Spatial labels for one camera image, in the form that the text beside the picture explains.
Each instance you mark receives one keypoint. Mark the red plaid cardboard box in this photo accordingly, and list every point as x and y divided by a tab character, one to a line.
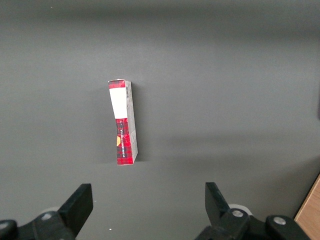
122	105

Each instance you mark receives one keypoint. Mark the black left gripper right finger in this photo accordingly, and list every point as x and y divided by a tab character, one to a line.
220	220

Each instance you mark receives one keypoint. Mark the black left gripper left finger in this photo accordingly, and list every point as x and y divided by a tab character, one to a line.
72	212

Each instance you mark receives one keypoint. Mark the oak wooden drawer cabinet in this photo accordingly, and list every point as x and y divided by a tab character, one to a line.
311	215

